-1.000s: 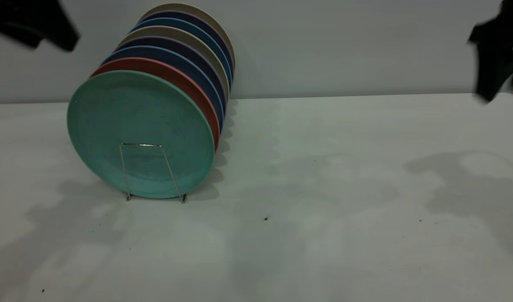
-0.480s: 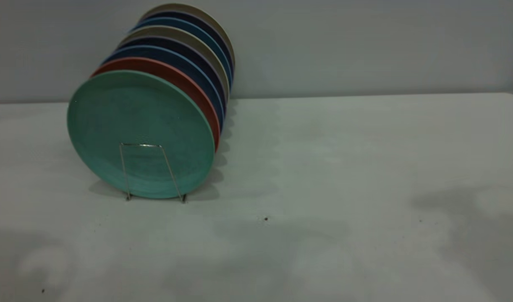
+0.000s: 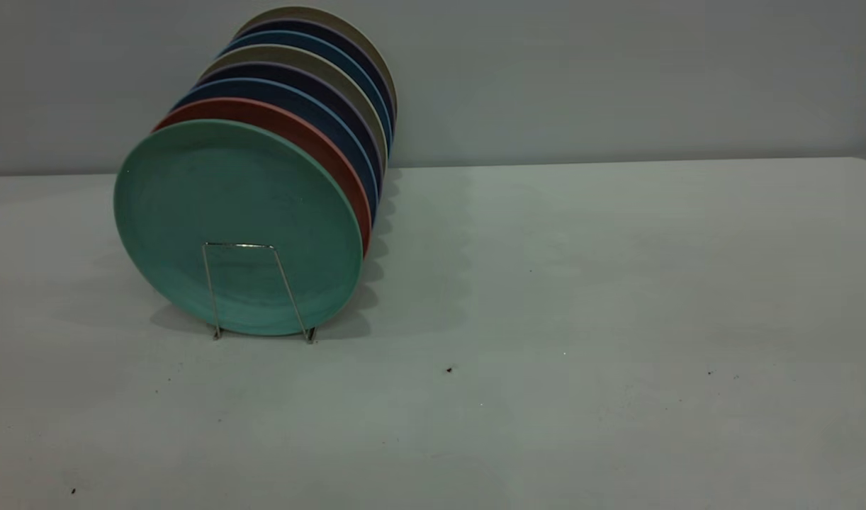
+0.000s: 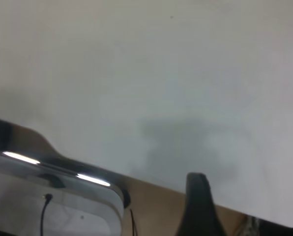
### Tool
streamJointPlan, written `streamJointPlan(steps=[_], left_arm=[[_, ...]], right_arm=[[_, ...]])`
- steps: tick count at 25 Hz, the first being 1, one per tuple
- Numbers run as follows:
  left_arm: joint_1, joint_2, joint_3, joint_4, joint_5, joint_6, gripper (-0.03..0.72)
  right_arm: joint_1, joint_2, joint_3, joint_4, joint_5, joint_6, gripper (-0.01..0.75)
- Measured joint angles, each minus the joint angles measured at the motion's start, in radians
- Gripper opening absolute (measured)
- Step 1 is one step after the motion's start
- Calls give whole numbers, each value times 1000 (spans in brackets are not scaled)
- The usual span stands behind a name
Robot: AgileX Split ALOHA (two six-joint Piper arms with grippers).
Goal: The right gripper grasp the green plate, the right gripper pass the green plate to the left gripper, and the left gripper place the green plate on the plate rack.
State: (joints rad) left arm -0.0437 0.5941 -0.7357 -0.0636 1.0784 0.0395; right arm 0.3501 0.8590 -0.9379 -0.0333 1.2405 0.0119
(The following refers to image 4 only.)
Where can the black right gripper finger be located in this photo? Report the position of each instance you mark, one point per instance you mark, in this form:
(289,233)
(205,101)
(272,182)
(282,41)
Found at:
(199,211)

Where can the shiny chrome metal base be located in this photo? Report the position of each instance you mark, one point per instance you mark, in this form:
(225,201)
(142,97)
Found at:
(75,206)

